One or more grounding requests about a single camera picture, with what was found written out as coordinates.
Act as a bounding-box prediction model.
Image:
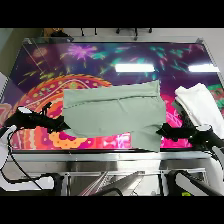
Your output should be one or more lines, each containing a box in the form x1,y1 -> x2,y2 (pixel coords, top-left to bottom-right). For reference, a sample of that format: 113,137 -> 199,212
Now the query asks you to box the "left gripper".
46,118 -> 72,135

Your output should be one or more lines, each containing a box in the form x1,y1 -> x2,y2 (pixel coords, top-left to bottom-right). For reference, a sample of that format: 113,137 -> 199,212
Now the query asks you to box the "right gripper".
155,122 -> 184,139

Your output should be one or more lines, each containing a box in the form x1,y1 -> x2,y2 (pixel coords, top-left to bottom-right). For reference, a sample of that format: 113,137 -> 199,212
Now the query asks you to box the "pale green garment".
62,79 -> 168,154

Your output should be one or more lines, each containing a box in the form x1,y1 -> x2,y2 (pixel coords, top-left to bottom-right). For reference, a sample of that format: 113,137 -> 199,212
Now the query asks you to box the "white garment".
174,82 -> 224,139

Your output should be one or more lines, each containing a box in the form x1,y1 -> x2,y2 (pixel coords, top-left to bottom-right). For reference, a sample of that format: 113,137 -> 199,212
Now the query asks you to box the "black office chair base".
115,27 -> 154,41

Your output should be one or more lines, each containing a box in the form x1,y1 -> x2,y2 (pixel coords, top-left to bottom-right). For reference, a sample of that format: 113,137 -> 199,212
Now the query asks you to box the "black cable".
0,128 -> 46,193

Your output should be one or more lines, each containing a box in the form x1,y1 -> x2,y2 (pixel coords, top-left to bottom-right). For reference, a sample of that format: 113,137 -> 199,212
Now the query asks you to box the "silver frame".
0,150 -> 224,197

